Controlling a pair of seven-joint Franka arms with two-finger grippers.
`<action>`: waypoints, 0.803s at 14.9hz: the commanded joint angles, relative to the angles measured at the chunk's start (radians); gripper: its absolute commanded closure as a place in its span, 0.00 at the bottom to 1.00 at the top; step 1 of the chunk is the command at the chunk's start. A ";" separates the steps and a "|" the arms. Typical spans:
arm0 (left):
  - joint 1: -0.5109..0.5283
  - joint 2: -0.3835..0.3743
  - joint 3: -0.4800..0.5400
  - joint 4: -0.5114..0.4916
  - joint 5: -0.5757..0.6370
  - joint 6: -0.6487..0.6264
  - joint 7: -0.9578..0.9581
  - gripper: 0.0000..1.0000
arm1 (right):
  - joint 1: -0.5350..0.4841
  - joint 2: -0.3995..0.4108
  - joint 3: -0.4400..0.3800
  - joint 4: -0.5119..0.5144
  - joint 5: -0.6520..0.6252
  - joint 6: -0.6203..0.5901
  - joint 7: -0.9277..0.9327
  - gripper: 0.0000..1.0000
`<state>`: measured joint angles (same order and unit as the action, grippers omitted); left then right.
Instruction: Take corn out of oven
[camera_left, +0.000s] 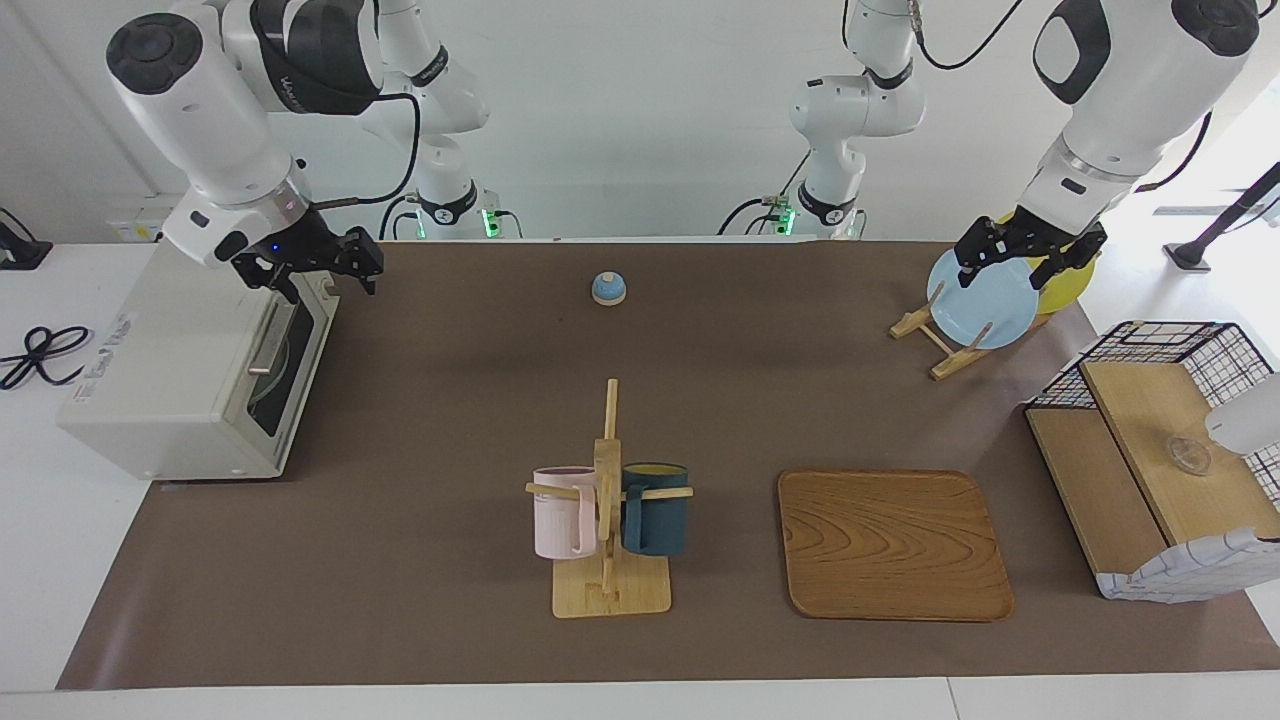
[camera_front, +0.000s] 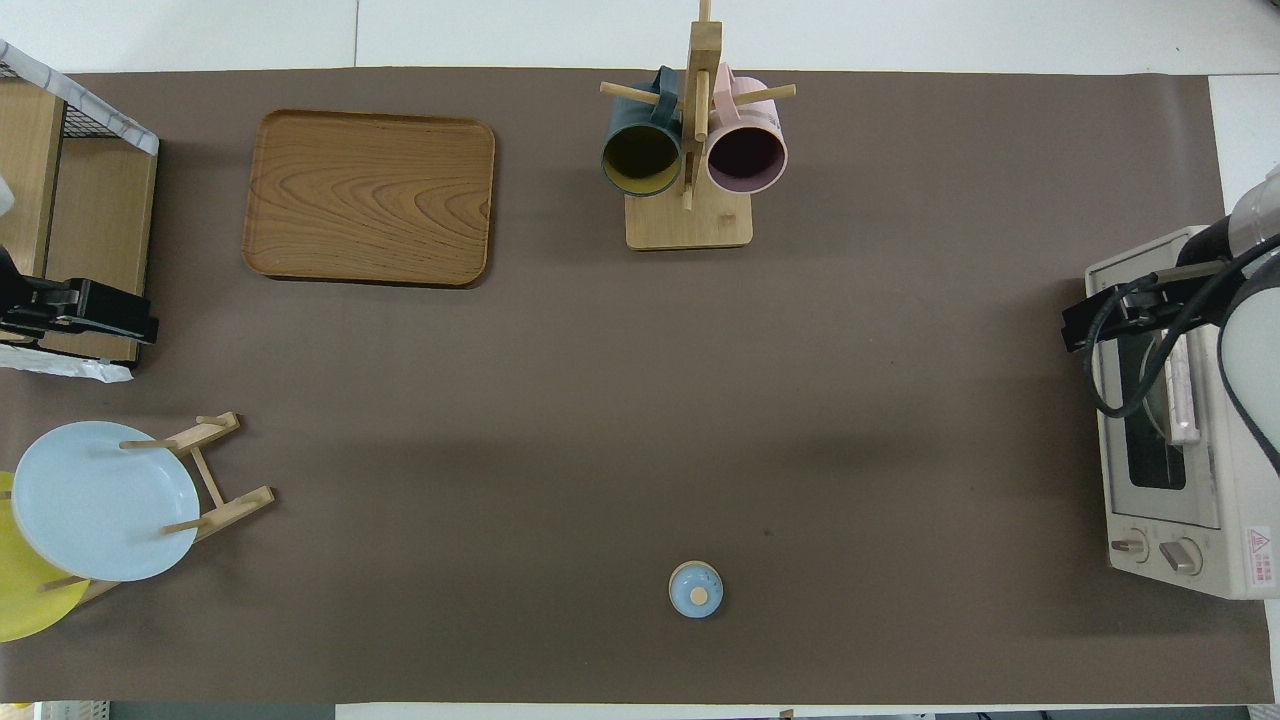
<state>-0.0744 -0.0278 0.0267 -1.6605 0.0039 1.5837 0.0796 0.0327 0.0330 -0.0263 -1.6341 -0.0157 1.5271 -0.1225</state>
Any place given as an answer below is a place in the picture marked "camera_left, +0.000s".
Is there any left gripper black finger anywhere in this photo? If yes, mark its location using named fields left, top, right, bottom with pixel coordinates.
left=953, top=222, right=1001, bottom=289
left=1035, top=228, right=1108, bottom=291

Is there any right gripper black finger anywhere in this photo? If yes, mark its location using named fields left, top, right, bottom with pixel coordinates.
left=256, top=262, right=301, bottom=304
left=340, top=228, right=384, bottom=296

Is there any glass oven door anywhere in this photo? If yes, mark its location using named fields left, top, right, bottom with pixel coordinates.
left=228, top=272, right=344, bottom=473

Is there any cream toaster oven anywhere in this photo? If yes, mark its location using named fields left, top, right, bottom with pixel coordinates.
left=57, top=240, right=346, bottom=481

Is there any yellow plate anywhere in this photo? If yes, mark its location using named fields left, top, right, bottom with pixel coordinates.
left=995, top=210, right=1099, bottom=316

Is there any light blue plate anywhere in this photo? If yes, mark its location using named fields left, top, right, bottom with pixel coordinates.
left=926, top=245, right=1041, bottom=350

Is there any wooden plate rack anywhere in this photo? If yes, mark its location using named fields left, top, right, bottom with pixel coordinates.
left=889, top=280, right=1051, bottom=381

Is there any black stand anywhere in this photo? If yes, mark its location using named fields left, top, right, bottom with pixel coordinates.
left=1163, top=160, right=1280, bottom=273

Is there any brown table mat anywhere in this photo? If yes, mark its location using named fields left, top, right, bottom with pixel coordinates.
left=57, top=240, right=1280, bottom=691

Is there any small clear glass dish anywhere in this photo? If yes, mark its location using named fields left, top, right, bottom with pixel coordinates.
left=1165, top=436, right=1213, bottom=476

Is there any white rounded device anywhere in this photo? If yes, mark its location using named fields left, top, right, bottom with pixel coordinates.
left=1204, top=372, right=1280, bottom=457

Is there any wooden serving tray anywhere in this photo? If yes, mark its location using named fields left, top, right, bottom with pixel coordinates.
left=778, top=469, right=1015, bottom=623

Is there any pink mug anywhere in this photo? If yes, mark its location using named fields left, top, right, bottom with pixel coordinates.
left=532, top=466, right=601, bottom=561

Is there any white checked cloth liner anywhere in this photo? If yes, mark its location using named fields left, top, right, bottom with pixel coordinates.
left=1097, top=527, right=1280, bottom=604

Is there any dark teal mug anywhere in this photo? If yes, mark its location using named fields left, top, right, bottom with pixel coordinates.
left=620, top=461, right=690, bottom=558

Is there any wooden mug rack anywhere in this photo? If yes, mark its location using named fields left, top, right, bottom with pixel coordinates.
left=525, top=378, right=694, bottom=619

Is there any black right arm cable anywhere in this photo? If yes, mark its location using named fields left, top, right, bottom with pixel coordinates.
left=305, top=90, right=422, bottom=209

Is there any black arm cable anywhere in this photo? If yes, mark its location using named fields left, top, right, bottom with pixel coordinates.
left=305, top=90, right=422, bottom=209
left=910, top=0, right=1214, bottom=193

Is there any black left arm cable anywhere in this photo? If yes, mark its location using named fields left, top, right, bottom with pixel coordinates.
left=910, top=0, right=1214, bottom=193

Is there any wire basket wooden shelf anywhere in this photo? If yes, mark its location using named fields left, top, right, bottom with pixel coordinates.
left=1024, top=320, right=1280, bottom=604

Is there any black base cable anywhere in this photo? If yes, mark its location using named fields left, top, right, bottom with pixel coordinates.
left=717, top=150, right=813, bottom=238

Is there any black coiled cable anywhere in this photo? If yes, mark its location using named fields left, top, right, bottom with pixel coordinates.
left=0, top=325, right=93, bottom=391

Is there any black clamp mount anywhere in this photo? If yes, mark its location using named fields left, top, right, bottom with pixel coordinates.
left=0, top=207, right=53, bottom=271

